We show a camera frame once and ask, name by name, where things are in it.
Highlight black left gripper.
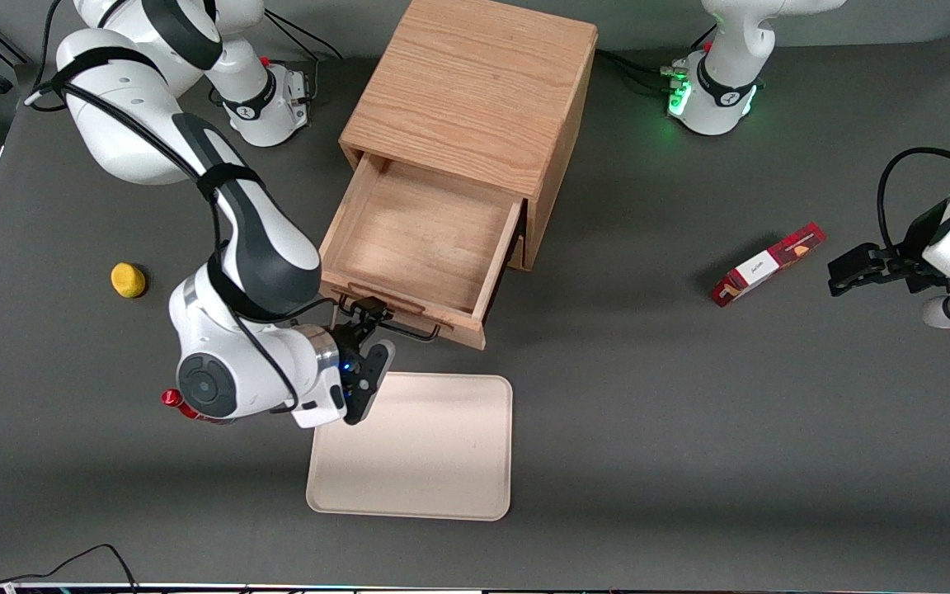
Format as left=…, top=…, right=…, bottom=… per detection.
left=827, top=198, right=950, bottom=297

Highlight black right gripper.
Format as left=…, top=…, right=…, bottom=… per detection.
left=292, top=297, right=398, bottom=429

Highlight wooden drawer with light interior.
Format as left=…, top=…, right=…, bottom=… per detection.
left=318, top=153, right=526, bottom=351

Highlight oak wooden drawer cabinet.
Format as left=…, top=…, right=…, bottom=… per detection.
left=339, top=0, right=600, bottom=272

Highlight red and white snack box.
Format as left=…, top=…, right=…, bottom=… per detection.
left=711, top=222, right=827, bottom=308

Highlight beige rectangular tray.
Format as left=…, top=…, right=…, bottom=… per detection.
left=306, top=372, right=514, bottom=522

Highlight red soda bottle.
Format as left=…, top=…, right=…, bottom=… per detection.
left=162, top=389, right=233, bottom=426

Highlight yellow lemon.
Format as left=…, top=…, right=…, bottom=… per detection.
left=111, top=262, right=148, bottom=299

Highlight black cable looped on left arm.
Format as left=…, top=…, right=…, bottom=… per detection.
left=877, top=76, right=950, bottom=252

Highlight black cable strapped on right arm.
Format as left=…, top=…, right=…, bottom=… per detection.
left=26, top=0, right=337, bottom=415

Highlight black cables at right arm base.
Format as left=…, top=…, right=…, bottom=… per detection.
left=261, top=12, right=343, bottom=101

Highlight black cables at arm base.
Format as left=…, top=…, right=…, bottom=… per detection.
left=595, top=23, right=719, bottom=97
left=261, top=12, right=343, bottom=101

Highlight black cables at left arm base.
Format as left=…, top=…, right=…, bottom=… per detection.
left=595, top=23, right=719, bottom=97

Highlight thin black cable on table edge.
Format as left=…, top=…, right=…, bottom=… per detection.
left=0, top=544, right=140, bottom=594

